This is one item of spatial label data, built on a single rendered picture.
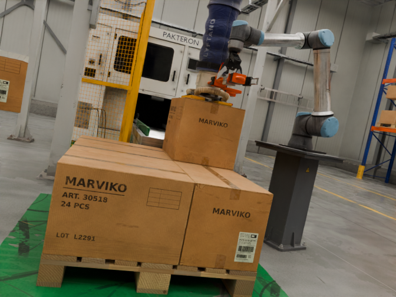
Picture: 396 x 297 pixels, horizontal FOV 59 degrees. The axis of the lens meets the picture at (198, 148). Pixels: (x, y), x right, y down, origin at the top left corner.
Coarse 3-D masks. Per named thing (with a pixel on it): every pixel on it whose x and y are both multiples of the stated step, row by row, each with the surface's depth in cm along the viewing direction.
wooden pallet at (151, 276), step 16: (48, 256) 149; (64, 256) 150; (48, 272) 150; (64, 272) 161; (144, 272) 160; (160, 272) 162; (176, 272) 163; (192, 272) 165; (208, 272) 167; (224, 272) 169; (240, 272) 171; (256, 272) 174; (144, 288) 161; (160, 288) 163; (240, 288) 172
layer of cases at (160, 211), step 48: (96, 144) 221; (96, 192) 150; (144, 192) 155; (192, 192) 160; (240, 192) 166; (48, 240) 148; (96, 240) 153; (144, 240) 158; (192, 240) 163; (240, 240) 169
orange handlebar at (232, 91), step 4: (236, 76) 185; (240, 76) 185; (216, 80) 219; (220, 80) 210; (240, 80) 185; (244, 80) 186; (224, 88) 255; (228, 88) 255; (232, 88) 256; (232, 92) 273; (236, 92) 257; (240, 92) 258
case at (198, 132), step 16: (176, 112) 239; (192, 112) 218; (208, 112) 220; (224, 112) 222; (240, 112) 224; (176, 128) 228; (192, 128) 219; (208, 128) 221; (224, 128) 223; (240, 128) 226; (176, 144) 218; (192, 144) 220; (208, 144) 222; (224, 144) 225; (176, 160) 219; (192, 160) 222; (208, 160) 224; (224, 160) 226
